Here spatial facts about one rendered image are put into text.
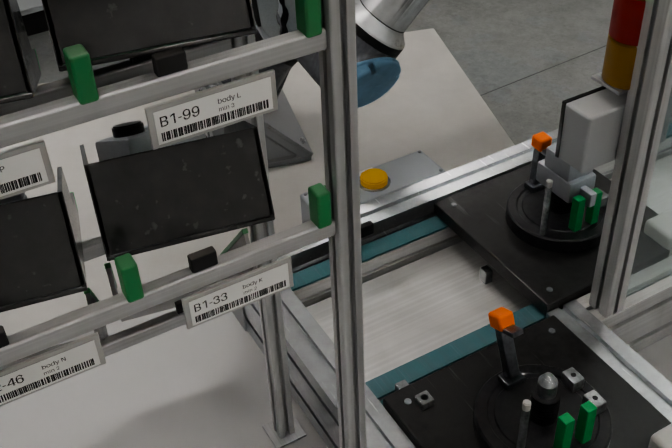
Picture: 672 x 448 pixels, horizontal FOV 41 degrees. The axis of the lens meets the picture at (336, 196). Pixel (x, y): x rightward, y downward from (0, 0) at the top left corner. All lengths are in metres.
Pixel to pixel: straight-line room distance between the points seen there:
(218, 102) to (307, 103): 1.12
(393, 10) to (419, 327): 0.49
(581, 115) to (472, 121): 0.69
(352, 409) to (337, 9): 0.39
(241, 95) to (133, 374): 0.69
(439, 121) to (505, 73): 1.91
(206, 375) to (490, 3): 3.07
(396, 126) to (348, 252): 0.93
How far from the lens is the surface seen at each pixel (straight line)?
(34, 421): 1.21
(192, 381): 1.19
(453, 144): 1.58
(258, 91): 0.59
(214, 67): 0.57
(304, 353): 1.07
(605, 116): 0.97
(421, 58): 1.83
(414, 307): 1.18
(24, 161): 0.56
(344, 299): 0.74
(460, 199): 1.27
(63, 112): 0.55
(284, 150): 1.52
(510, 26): 3.87
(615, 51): 0.95
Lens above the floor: 1.74
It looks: 37 degrees down
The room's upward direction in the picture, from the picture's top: 3 degrees counter-clockwise
